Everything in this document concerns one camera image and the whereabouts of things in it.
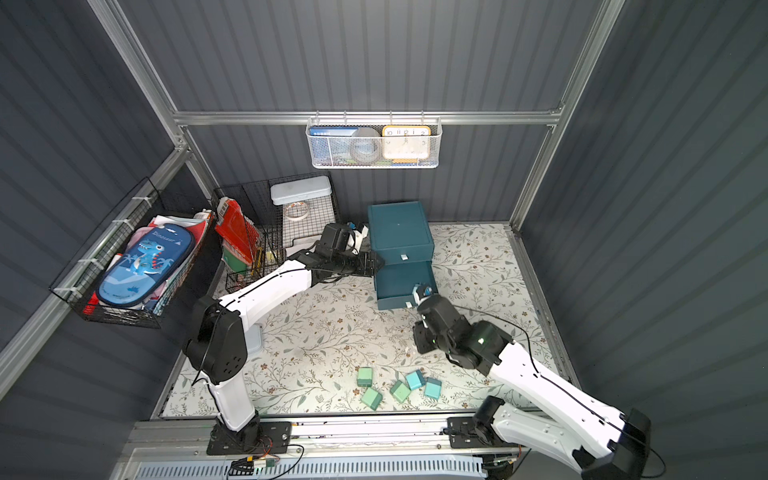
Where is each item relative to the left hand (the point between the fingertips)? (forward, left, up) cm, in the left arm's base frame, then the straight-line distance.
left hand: (380, 264), depth 87 cm
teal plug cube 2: (-30, -14, -17) cm, 37 cm away
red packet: (+18, +49, -7) cm, 53 cm away
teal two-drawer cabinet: (+6, -7, +4) cm, 10 cm away
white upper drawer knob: (+1, -7, +1) cm, 7 cm away
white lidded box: (+29, +28, +5) cm, 41 cm away
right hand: (-19, -12, -1) cm, 23 cm away
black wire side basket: (+5, +61, +17) cm, 63 cm away
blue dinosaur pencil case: (-13, +51, +17) cm, 55 cm away
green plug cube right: (-31, -6, -16) cm, 35 cm away
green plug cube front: (-33, +2, -16) cm, 36 cm away
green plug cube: (-27, +4, -17) cm, 32 cm away
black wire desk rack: (+18, +35, -1) cm, 40 cm away
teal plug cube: (-28, -10, -16) cm, 33 cm away
